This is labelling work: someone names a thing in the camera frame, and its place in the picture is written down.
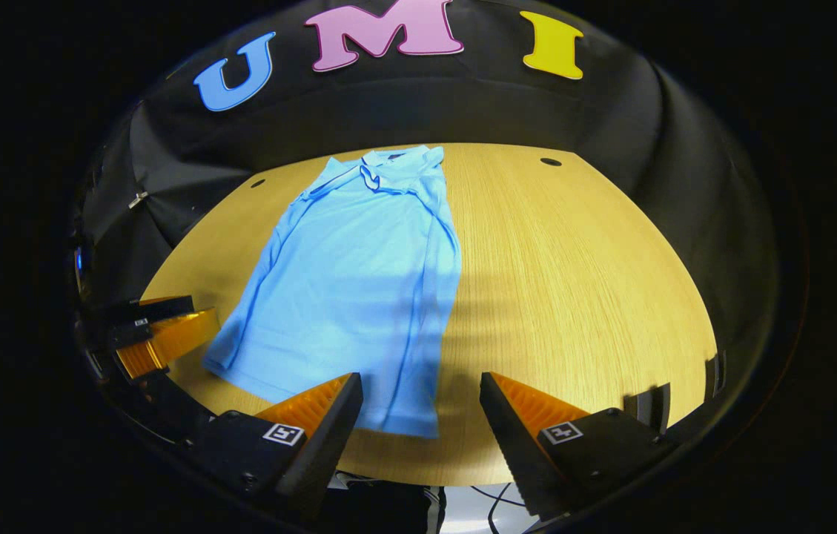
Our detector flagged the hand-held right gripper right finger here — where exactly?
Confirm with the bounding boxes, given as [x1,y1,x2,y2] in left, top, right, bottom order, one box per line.
[479,371,682,520]

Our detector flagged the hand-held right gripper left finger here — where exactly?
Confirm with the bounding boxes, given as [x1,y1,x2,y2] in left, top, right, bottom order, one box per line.
[188,372,364,520]

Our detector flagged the light blue T-shirt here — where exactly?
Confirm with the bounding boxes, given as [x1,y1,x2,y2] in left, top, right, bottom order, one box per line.
[201,145,463,440]

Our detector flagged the person's black striped trousers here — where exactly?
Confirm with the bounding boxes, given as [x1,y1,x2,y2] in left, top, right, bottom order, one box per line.
[318,473,449,534]

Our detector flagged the black backdrop cloth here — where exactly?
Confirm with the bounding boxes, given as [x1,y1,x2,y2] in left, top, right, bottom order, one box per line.
[70,0,782,357]

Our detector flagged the black cable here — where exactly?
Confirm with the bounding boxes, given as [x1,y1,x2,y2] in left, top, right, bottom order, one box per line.
[470,482,537,534]

